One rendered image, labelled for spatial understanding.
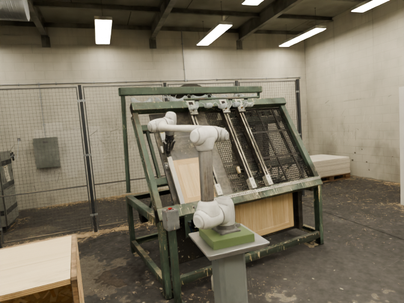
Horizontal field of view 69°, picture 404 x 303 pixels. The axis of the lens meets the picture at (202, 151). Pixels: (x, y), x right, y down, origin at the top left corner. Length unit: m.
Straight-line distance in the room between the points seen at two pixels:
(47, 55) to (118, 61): 1.59
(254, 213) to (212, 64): 5.66
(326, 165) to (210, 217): 6.05
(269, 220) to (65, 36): 6.37
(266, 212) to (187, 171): 1.21
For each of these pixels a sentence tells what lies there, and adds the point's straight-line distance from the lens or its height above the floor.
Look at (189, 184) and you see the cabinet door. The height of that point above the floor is 1.06.
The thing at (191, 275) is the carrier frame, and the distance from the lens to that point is 3.22.
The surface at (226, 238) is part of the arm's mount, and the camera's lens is 2.28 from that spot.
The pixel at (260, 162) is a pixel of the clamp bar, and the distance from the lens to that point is 3.59.
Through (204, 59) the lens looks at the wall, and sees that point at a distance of 8.54.
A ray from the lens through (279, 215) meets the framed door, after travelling 3.98.
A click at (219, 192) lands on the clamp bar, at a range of 3.15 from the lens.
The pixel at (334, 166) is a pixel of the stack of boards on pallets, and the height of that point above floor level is 0.36.
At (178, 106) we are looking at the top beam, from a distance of 3.47.
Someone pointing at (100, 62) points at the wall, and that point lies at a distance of 8.01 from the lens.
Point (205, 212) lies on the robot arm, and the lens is 2.17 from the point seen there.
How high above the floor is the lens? 1.67
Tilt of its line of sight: 5 degrees down
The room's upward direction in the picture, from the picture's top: 4 degrees counter-clockwise
